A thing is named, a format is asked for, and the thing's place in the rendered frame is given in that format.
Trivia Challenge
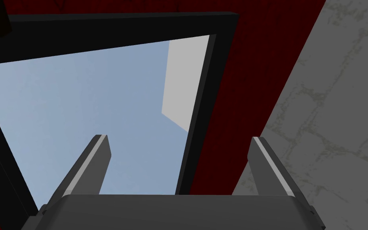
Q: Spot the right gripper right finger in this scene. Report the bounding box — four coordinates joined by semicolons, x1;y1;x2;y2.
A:
247;136;297;197

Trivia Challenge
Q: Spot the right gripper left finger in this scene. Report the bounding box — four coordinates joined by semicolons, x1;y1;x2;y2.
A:
55;134;112;196

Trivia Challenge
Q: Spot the black framed window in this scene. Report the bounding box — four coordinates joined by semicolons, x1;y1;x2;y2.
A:
0;12;240;222

